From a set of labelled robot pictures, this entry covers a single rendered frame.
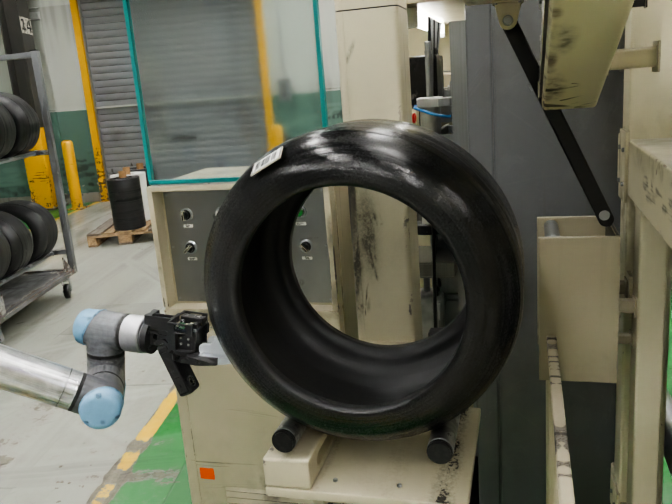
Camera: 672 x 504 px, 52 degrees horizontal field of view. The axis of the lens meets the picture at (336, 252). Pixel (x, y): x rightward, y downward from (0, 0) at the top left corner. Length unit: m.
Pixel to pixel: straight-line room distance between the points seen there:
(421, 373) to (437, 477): 0.21
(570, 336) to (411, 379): 0.32
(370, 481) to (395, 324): 0.37
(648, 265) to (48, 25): 10.49
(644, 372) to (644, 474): 0.22
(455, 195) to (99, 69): 10.16
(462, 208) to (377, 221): 0.44
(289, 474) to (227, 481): 1.00
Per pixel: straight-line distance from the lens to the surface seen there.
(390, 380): 1.42
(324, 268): 1.93
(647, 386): 1.50
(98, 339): 1.45
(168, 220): 2.09
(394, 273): 1.49
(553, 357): 1.33
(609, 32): 0.98
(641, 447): 1.56
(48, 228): 5.59
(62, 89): 11.27
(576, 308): 1.41
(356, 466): 1.37
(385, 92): 1.43
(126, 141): 10.98
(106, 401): 1.33
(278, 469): 1.31
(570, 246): 1.37
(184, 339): 1.36
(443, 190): 1.05
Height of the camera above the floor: 1.52
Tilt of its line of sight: 14 degrees down
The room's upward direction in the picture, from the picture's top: 5 degrees counter-clockwise
